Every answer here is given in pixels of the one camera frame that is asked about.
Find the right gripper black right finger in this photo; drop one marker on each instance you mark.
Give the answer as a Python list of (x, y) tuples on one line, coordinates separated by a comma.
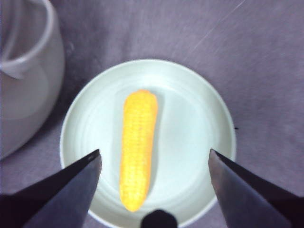
[(251, 199)]

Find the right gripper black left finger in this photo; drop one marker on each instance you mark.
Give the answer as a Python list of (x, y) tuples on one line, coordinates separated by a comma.
[(54, 197)]

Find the yellow corn cob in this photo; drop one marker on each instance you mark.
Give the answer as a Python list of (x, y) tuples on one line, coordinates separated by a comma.
[(139, 147)]

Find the pale green round plate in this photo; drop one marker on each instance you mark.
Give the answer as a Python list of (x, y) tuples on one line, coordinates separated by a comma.
[(190, 133)]

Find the pale green electric steamer pot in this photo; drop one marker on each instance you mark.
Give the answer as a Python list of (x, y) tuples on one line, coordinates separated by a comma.
[(35, 99)]

